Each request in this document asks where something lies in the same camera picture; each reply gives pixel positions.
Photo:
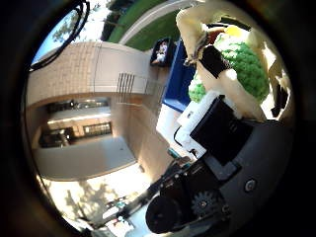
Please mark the green crochet toy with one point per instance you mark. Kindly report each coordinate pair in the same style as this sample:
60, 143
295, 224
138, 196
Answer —
250, 69

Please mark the blue plastic container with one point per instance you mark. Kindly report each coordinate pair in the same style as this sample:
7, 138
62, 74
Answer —
177, 82

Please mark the black case with white contents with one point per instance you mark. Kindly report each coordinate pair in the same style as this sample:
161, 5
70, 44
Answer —
161, 52

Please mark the beige brick building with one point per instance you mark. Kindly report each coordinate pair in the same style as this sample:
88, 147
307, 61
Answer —
95, 108

